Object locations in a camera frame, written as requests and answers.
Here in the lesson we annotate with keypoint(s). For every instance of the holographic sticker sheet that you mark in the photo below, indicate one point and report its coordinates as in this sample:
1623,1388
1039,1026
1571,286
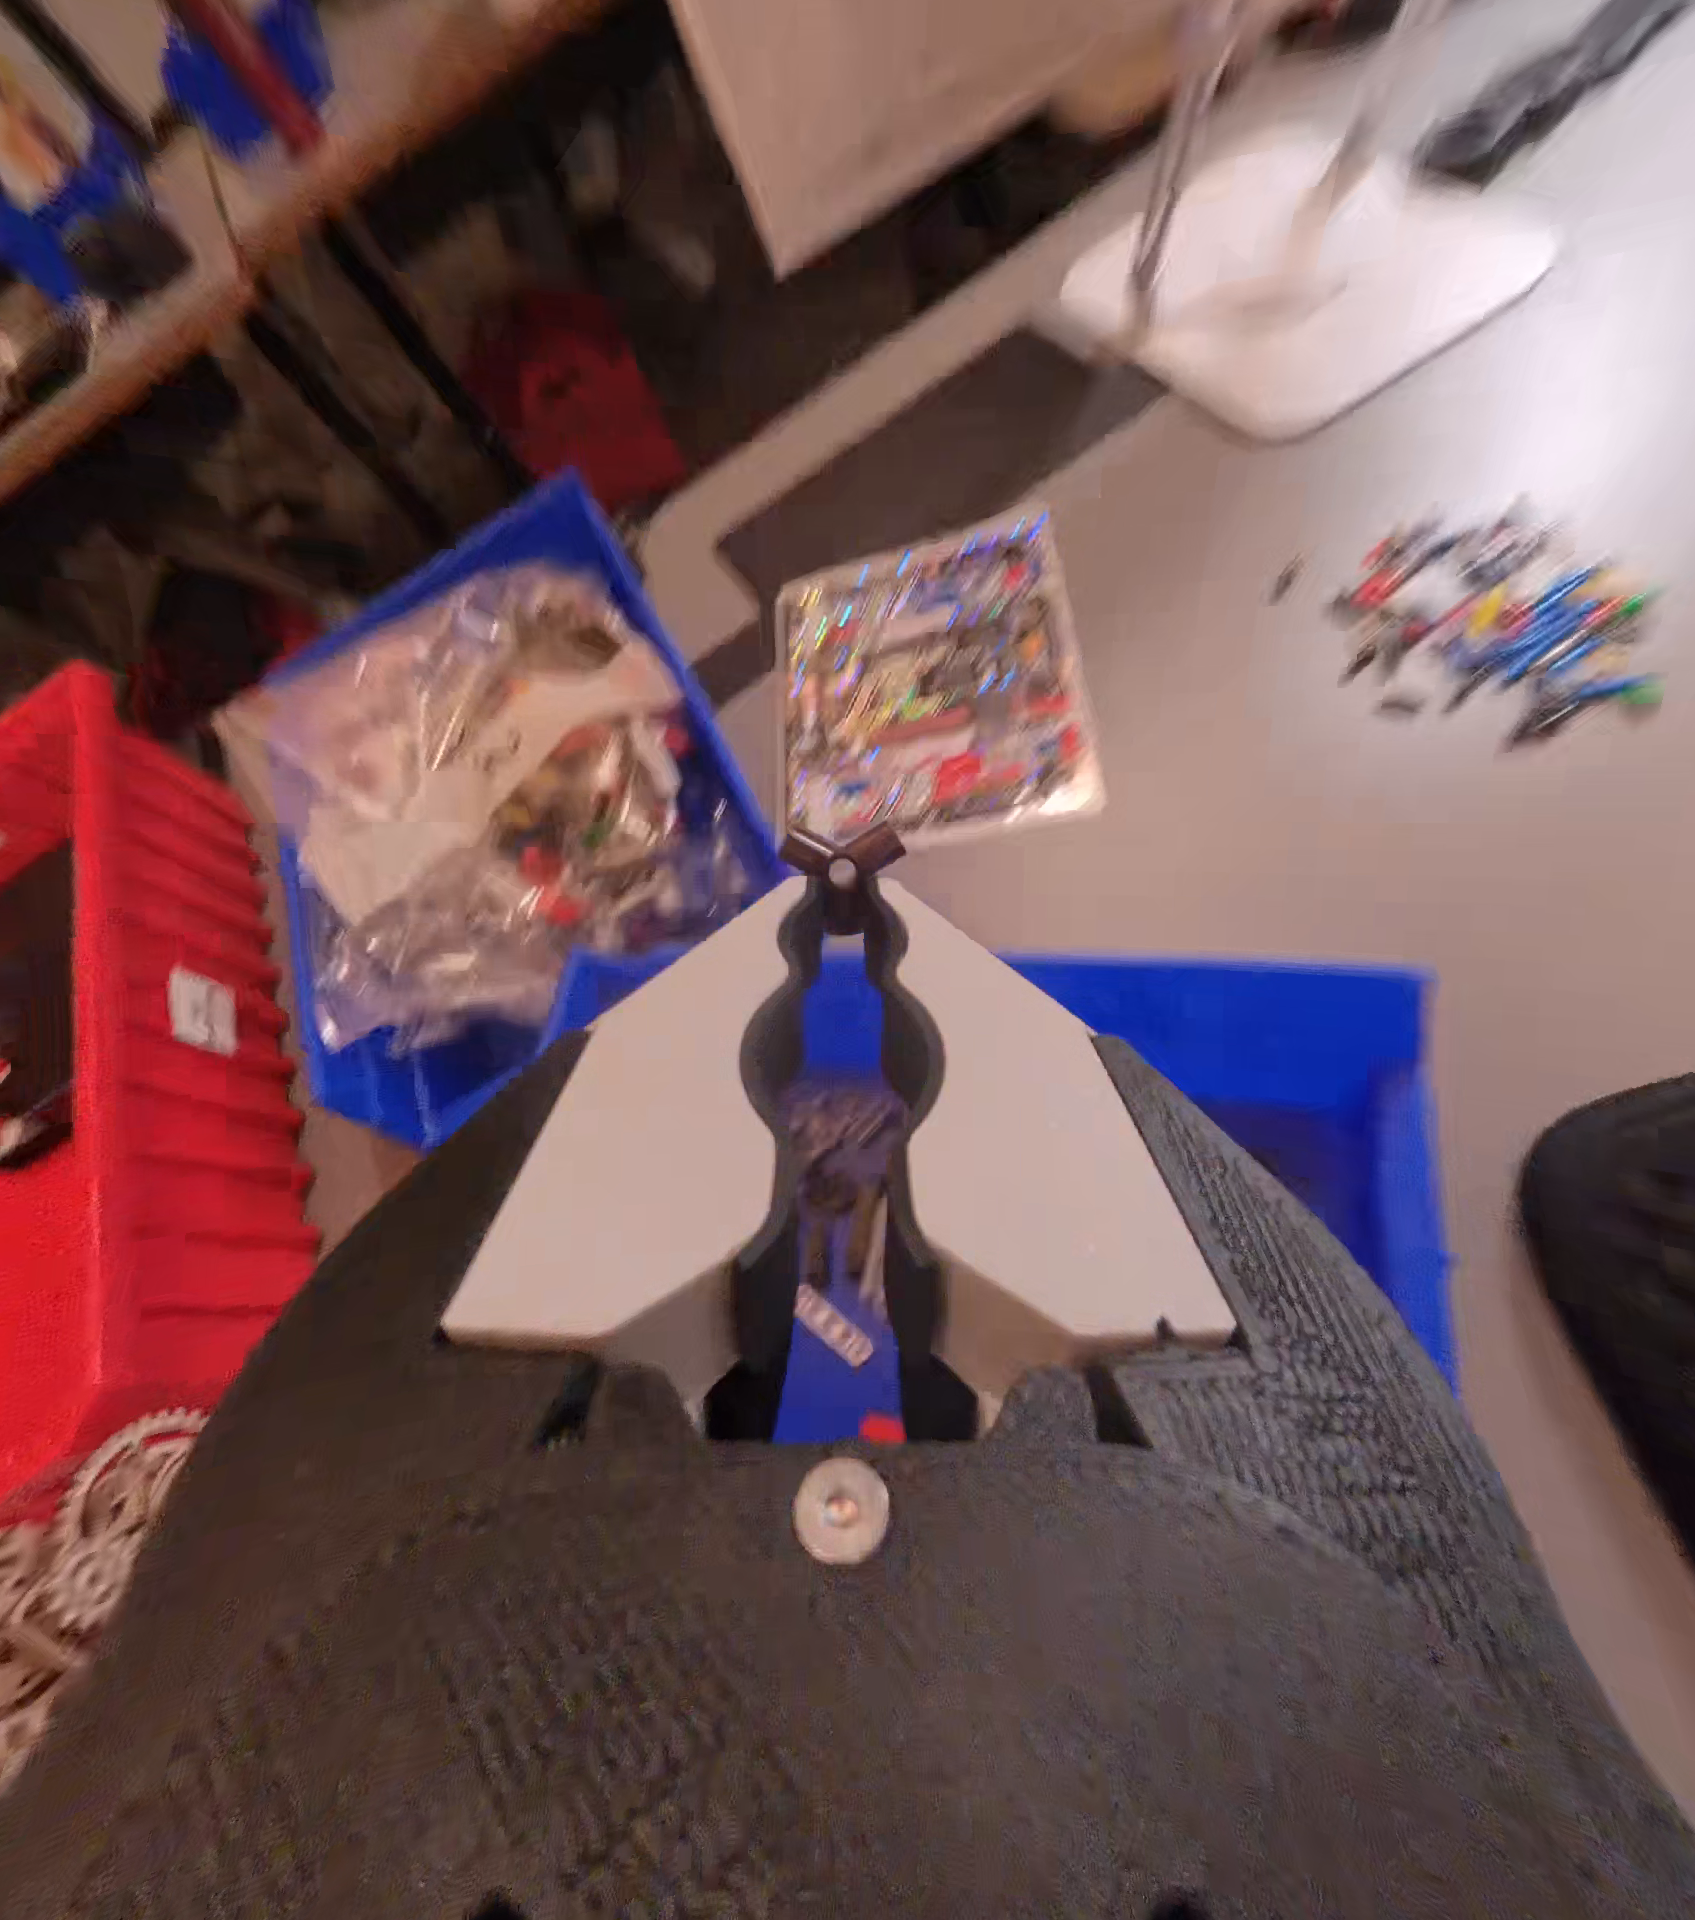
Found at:
937,691

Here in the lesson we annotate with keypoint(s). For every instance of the red plastic crate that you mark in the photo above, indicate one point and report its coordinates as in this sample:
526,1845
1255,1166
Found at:
156,1050

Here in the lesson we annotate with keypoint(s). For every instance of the pile of small lego pins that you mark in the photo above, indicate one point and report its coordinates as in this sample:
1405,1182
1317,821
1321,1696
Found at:
1507,615

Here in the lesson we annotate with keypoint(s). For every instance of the blue bin with bags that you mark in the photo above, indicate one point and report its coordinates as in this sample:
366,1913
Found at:
592,524

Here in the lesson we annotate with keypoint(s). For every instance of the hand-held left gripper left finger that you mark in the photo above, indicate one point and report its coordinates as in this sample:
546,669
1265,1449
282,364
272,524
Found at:
608,1184

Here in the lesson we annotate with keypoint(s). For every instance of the dark brown lego connector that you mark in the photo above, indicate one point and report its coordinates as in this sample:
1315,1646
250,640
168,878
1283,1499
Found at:
841,866

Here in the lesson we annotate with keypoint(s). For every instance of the red bag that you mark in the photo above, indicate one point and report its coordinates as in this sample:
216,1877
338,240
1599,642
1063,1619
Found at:
578,391

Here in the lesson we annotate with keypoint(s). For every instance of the wooden workbench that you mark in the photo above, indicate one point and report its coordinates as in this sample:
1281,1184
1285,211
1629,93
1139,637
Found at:
112,383

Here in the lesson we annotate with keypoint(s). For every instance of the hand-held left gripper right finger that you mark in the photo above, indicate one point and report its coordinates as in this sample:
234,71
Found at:
1071,1184

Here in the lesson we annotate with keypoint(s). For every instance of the black mesh armrest pad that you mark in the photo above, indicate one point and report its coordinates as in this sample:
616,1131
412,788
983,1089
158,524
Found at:
1671,1350

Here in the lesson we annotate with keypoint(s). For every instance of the white stand base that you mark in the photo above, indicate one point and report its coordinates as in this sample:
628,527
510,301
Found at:
1311,301

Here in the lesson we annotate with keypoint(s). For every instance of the blue plastic bin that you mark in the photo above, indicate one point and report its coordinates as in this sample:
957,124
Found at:
1237,1050

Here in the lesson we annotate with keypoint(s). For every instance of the clear bags of lego parts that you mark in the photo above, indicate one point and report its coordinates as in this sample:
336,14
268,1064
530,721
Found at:
486,751

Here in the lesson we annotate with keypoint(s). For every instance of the blue plastic part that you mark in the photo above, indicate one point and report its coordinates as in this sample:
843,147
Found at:
82,224
246,69

